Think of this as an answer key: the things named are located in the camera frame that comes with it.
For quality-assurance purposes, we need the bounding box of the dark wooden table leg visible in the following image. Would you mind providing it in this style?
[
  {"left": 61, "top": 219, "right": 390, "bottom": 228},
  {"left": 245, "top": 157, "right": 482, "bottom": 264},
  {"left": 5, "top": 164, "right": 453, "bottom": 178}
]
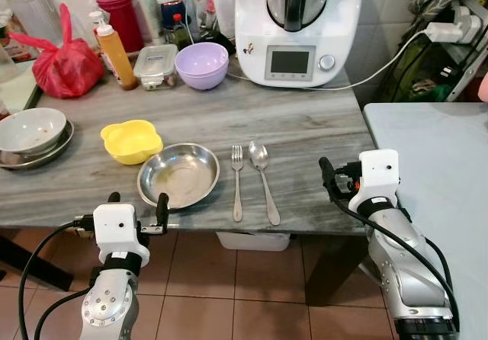
[
  {"left": 304, "top": 233, "right": 376, "bottom": 307},
  {"left": 0, "top": 229, "right": 75, "bottom": 292}
]

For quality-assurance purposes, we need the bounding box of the pink appliance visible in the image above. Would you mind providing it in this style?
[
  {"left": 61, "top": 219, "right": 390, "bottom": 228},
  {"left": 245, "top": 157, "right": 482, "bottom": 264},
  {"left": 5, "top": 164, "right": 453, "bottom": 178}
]
[{"left": 476, "top": 72, "right": 488, "bottom": 103}]

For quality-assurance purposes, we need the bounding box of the yellow plastic bowl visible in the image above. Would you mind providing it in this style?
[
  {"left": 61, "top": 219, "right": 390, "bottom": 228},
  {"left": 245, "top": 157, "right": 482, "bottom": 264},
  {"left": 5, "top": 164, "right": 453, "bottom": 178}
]
[{"left": 101, "top": 119, "right": 165, "bottom": 166}]

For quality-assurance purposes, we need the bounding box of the orange pump dispenser bottle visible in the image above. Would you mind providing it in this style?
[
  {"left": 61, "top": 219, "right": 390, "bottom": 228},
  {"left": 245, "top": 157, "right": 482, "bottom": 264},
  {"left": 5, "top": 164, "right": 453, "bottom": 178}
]
[{"left": 89, "top": 11, "right": 140, "bottom": 91}]

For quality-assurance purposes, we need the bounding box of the white plastic box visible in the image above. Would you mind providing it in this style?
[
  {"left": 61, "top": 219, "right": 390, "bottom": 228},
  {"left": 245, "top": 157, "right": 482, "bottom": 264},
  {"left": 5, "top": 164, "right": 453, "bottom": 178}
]
[{"left": 216, "top": 231, "right": 292, "bottom": 252}]

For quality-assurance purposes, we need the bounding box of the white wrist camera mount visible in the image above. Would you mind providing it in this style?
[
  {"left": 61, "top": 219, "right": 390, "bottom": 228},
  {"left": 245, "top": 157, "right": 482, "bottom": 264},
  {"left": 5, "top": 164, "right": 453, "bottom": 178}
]
[
  {"left": 93, "top": 204, "right": 151, "bottom": 258},
  {"left": 349, "top": 149, "right": 402, "bottom": 213}
]

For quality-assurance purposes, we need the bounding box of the steel spoon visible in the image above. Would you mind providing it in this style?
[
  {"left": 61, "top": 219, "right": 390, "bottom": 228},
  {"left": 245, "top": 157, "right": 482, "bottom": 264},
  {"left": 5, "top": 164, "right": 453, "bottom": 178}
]
[{"left": 249, "top": 141, "right": 282, "bottom": 227}]

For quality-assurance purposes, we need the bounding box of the white used bowl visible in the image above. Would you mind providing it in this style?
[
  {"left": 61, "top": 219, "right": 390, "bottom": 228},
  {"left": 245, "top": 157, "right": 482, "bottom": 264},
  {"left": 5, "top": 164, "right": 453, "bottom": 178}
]
[{"left": 0, "top": 107, "right": 68, "bottom": 156}]

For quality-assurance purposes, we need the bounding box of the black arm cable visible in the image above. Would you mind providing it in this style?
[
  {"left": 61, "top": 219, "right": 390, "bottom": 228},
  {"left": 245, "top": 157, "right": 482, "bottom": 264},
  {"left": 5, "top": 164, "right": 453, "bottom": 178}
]
[
  {"left": 17, "top": 217, "right": 98, "bottom": 340},
  {"left": 328, "top": 186, "right": 461, "bottom": 333}
]

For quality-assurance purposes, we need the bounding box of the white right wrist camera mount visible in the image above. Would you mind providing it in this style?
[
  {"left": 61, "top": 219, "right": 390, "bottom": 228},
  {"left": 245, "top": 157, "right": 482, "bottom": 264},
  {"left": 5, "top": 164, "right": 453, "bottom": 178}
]
[{"left": 349, "top": 149, "right": 402, "bottom": 213}]

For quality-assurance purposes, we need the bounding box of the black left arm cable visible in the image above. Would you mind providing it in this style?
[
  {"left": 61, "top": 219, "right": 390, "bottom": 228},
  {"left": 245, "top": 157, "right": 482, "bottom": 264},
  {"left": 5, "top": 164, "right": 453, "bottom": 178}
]
[{"left": 17, "top": 217, "right": 98, "bottom": 340}]

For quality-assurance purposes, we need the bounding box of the dark bottle with red cap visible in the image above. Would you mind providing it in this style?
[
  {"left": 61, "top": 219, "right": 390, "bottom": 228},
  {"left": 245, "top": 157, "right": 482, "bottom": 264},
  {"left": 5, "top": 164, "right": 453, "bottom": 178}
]
[{"left": 160, "top": 0, "right": 192, "bottom": 50}]

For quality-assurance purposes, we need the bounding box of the purple plastic bowl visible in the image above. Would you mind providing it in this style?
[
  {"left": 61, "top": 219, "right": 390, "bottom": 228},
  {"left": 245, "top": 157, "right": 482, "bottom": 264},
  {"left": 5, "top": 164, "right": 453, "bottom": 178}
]
[{"left": 175, "top": 42, "right": 230, "bottom": 91}]

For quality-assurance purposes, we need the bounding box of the steel fork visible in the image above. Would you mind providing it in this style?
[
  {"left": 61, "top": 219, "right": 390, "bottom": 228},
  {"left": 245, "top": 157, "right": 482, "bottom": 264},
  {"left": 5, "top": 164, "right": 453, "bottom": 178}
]
[{"left": 230, "top": 145, "right": 245, "bottom": 223}]

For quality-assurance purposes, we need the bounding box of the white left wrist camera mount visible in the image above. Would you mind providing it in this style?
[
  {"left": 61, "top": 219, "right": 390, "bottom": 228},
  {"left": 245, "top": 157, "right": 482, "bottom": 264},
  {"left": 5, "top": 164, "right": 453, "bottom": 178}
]
[{"left": 93, "top": 204, "right": 151, "bottom": 258}]

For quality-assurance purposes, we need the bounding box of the light blue table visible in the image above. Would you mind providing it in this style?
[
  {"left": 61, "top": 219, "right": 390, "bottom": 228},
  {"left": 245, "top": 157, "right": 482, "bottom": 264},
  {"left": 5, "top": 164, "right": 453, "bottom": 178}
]
[{"left": 362, "top": 101, "right": 488, "bottom": 340}]

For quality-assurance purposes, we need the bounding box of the metal storage rack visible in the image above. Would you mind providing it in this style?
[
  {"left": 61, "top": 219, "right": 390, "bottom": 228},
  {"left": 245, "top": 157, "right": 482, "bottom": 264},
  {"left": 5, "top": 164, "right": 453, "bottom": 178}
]
[{"left": 376, "top": 0, "right": 488, "bottom": 104}]

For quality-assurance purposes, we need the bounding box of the clear plastic jug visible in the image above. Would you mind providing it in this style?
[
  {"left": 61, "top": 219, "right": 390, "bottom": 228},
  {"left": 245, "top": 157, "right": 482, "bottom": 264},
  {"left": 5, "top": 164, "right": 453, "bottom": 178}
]
[{"left": 4, "top": 0, "right": 63, "bottom": 48}]

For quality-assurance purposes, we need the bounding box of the shallow steel plate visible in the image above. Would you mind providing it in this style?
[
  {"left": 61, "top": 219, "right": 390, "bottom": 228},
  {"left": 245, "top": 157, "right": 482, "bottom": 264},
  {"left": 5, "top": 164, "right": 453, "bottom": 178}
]
[{"left": 0, "top": 120, "right": 75, "bottom": 172}]

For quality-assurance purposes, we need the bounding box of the clear lidded food container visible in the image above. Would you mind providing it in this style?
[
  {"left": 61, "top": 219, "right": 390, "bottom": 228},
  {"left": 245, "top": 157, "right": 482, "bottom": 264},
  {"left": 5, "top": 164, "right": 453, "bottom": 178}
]
[{"left": 133, "top": 44, "right": 179, "bottom": 91}]

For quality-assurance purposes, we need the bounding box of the deep round steel dish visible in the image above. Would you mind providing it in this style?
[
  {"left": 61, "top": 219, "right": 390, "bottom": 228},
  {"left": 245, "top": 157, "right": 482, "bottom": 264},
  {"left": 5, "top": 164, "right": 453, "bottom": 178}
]
[{"left": 137, "top": 143, "right": 221, "bottom": 210}]

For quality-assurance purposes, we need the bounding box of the white kitchen cooking machine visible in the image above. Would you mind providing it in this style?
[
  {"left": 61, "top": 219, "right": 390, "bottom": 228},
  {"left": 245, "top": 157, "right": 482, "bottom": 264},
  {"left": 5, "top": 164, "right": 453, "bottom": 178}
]
[{"left": 234, "top": 0, "right": 361, "bottom": 90}]

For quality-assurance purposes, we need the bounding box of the dark red canister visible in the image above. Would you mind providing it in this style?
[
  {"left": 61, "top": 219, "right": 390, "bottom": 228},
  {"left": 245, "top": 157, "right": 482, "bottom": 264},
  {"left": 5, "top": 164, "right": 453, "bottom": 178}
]
[{"left": 95, "top": 0, "right": 144, "bottom": 53}]

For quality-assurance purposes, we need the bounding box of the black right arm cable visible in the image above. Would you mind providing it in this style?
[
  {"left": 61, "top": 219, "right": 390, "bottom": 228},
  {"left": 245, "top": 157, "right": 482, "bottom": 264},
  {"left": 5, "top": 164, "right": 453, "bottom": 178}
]
[{"left": 328, "top": 186, "right": 461, "bottom": 333}]

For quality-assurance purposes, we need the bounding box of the white plug adapter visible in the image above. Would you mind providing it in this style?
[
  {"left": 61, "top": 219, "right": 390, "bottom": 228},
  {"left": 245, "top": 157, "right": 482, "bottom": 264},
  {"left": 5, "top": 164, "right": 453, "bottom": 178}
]
[{"left": 425, "top": 21, "right": 465, "bottom": 44}]

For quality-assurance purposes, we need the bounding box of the red plastic bag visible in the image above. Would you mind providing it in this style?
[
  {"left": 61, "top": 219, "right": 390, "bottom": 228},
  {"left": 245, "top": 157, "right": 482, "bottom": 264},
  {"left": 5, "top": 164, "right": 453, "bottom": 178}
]
[{"left": 9, "top": 3, "right": 106, "bottom": 100}]

